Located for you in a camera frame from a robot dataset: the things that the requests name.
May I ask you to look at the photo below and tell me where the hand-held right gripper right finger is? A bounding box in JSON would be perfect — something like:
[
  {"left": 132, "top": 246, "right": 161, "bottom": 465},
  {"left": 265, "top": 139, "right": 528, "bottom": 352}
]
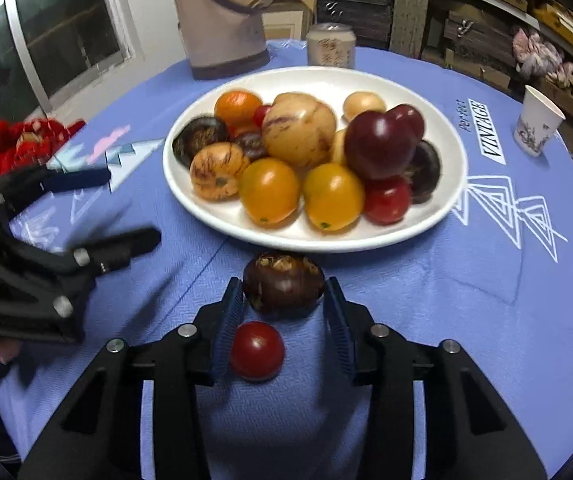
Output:
[{"left": 323, "top": 276, "right": 549, "bottom": 480}]

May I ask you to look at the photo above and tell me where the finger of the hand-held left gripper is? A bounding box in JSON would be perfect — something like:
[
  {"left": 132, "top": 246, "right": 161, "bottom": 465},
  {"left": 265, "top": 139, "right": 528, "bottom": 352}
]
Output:
[
  {"left": 0, "top": 227, "right": 163, "bottom": 346},
  {"left": 0, "top": 165, "right": 112, "bottom": 213}
]

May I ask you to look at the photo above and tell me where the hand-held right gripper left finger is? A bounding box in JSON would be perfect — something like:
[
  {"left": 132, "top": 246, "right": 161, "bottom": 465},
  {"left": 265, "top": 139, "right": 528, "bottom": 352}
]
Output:
[{"left": 18, "top": 276, "right": 245, "bottom": 480}]

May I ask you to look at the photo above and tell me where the dark brown water chestnut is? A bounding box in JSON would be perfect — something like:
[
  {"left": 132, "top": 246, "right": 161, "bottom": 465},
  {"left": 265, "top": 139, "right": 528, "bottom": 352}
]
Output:
[
  {"left": 406, "top": 140, "right": 443, "bottom": 205},
  {"left": 231, "top": 131, "right": 270, "bottom": 162},
  {"left": 242, "top": 250, "right": 326, "bottom": 320},
  {"left": 172, "top": 115, "right": 230, "bottom": 168}
]

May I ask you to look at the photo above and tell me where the white plate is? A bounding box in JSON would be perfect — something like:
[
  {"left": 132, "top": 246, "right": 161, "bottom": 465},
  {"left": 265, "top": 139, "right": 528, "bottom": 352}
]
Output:
[{"left": 162, "top": 65, "right": 468, "bottom": 254}]

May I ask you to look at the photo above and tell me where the yellow orange tomato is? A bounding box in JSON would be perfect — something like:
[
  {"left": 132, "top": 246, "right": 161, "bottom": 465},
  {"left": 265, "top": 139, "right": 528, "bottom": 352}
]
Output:
[
  {"left": 302, "top": 163, "right": 365, "bottom": 232},
  {"left": 239, "top": 157, "right": 301, "bottom": 226}
]

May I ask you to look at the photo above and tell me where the orange mandarin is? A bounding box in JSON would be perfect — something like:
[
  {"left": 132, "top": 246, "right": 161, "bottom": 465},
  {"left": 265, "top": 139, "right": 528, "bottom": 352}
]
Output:
[{"left": 214, "top": 89, "right": 264, "bottom": 128}]

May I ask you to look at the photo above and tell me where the medium tan pepino melon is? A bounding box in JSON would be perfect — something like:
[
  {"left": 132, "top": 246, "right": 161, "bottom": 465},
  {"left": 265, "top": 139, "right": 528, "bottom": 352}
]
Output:
[{"left": 329, "top": 129, "right": 349, "bottom": 166}]

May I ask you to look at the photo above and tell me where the dark red plum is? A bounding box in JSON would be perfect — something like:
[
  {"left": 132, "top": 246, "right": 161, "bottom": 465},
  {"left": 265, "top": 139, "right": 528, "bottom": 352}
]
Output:
[
  {"left": 344, "top": 110, "right": 414, "bottom": 181},
  {"left": 386, "top": 104, "right": 426, "bottom": 146}
]

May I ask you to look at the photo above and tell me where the large striped pepino melon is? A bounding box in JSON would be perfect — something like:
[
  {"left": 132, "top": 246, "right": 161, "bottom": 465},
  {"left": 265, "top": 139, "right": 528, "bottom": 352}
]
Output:
[{"left": 261, "top": 92, "right": 338, "bottom": 170}]

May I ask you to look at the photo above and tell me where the person's left hand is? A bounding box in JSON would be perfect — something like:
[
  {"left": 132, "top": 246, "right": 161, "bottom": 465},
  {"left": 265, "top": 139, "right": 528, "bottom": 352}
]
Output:
[{"left": 0, "top": 337, "right": 22, "bottom": 366}]

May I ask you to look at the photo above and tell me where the red printed bag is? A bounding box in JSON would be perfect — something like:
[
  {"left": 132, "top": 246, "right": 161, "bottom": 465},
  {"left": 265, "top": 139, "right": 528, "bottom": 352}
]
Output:
[{"left": 0, "top": 117, "right": 87, "bottom": 181}]

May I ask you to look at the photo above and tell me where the blue printed tablecloth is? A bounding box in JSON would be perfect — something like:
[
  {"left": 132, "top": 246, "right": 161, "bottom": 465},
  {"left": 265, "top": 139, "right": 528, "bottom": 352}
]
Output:
[{"left": 0, "top": 39, "right": 573, "bottom": 480}]

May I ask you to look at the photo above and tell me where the beige thermos flask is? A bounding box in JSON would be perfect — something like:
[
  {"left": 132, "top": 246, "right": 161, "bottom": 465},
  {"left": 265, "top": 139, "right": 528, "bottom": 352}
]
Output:
[{"left": 166, "top": 0, "right": 276, "bottom": 81}]

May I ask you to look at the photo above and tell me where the cardboard box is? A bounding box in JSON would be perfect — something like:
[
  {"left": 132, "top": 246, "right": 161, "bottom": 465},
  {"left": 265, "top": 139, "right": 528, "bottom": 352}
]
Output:
[{"left": 261, "top": 0, "right": 317, "bottom": 41}]

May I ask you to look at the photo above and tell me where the white drink can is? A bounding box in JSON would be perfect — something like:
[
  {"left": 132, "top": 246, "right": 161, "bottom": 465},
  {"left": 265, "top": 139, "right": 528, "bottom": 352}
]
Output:
[{"left": 306, "top": 23, "right": 356, "bottom": 69}]

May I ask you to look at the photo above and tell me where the white printed paper cup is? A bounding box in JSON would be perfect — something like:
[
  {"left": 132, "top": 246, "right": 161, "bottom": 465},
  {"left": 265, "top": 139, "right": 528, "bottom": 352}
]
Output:
[{"left": 513, "top": 85, "right": 566, "bottom": 157}]

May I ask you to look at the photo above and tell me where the shelf of stacked boards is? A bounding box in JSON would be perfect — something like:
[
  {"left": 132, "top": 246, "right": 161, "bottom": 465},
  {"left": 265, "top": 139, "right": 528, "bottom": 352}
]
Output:
[{"left": 266, "top": 0, "right": 573, "bottom": 171}]

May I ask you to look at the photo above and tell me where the pink floral cloth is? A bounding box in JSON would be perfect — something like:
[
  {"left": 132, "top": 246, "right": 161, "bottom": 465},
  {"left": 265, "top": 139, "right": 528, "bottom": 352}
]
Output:
[{"left": 511, "top": 27, "right": 573, "bottom": 83}]

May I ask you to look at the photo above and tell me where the window with white frame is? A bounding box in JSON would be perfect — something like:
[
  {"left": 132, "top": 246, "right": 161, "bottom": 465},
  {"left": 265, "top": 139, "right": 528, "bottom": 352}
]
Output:
[{"left": 4, "top": 0, "right": 134, "bottom": 111}]

